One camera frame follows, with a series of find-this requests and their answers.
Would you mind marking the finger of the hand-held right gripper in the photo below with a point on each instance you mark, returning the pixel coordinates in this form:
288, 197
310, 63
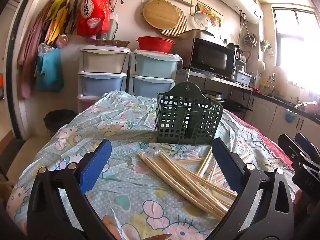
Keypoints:
306, 145
291, 148

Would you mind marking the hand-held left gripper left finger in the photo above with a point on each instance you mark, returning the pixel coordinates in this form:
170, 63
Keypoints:
96, 166

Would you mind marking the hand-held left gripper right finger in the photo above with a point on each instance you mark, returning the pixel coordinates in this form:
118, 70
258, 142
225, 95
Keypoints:
226, 165

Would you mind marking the pile of chopsticks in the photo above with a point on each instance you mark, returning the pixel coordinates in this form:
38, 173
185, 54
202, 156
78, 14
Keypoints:
175, 175

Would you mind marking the green plastic utensil holder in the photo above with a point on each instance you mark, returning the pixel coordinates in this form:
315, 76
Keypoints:
175, 115

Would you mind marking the white kitchen cabinets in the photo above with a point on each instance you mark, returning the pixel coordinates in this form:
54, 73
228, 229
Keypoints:
265, 115

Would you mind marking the cartoon print blue bedsheet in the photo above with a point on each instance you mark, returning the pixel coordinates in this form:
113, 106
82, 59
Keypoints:
125, 200

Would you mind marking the black trash bin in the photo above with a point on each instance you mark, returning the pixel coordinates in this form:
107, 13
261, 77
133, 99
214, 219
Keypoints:
58, 122

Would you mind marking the black frying pan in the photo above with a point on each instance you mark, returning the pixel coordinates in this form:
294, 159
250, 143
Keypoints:
235, 105

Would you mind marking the stainless steel pots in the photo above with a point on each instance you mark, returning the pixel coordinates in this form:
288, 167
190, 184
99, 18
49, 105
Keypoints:
212, 95

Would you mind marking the white metal shelf rack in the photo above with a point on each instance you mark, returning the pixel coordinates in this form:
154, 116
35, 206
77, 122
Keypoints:
225, 81

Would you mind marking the blue plastic container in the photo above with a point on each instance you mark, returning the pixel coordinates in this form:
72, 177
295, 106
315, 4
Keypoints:
243, 77

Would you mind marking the white plastic drawer unit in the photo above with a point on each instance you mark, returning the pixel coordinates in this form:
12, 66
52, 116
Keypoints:
102, 62

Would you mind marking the blue fabric bag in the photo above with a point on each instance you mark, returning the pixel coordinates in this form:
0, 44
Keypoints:
50, 70

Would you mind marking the kitchen window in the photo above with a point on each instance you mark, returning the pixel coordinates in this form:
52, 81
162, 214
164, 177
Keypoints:
295, 37

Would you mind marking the black microwave oven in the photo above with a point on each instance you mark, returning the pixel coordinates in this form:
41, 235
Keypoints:
212, 57

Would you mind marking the black electric kettle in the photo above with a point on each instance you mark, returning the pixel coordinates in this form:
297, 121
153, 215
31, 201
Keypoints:
233, 50

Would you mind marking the brown wicker basket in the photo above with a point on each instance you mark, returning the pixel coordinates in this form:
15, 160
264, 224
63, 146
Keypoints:
111, 42

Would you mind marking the pink hanging cloth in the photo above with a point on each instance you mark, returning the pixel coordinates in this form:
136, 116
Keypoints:
28, 55

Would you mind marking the pink plastic ladle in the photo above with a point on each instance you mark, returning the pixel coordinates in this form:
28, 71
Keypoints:
62, 40

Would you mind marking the red plastic basin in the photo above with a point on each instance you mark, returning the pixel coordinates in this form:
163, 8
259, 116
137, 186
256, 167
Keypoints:
155, 43

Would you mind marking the clear plastic food cover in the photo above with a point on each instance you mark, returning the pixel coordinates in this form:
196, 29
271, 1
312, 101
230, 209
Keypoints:
203, 20

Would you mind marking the red plastic bag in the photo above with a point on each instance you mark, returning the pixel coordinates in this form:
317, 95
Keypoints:
92, 12

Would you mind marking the yellow hanging bags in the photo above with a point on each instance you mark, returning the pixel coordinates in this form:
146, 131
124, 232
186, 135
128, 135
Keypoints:
57, 15

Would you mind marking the white cylindrical water heater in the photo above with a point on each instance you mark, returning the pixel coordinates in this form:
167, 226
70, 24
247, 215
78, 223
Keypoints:
240, 0

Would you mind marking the round bamboo tray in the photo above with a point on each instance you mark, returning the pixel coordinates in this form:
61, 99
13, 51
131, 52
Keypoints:
160, 13

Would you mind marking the black door frame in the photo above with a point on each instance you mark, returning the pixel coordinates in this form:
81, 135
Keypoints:
12, 80

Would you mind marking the fruit wall picture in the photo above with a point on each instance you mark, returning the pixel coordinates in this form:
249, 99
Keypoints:
212, 12

